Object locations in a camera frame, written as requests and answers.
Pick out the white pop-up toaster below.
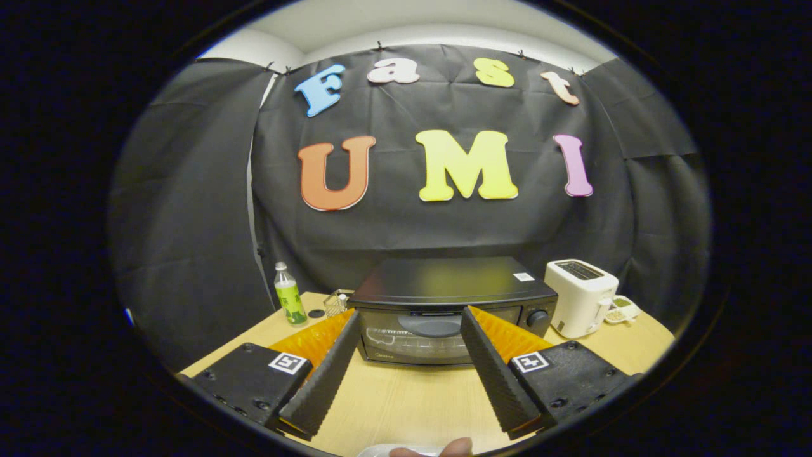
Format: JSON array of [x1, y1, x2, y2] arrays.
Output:
[[544, 259, 619, 339]]

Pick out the small wire basket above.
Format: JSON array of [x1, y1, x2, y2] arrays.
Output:
[[324, 289, 355, 318]]

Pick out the small white snack dish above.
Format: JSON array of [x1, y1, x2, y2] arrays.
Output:
[[604, 296, 641, 325]]

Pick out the black toaster oven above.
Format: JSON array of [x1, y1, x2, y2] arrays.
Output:
[[348, 256, 559, 367]]

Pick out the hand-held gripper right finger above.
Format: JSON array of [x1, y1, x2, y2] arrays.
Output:
[[459, 306, 641, 440]]

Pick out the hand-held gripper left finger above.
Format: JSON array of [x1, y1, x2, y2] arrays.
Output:
[[181, 309, 361, 440]]

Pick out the green label drink bottle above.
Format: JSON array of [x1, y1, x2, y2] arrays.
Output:
[[274, 262, 308, 326]]

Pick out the white square plate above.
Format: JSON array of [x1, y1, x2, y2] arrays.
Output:
[[357, 444, 445, 457]]

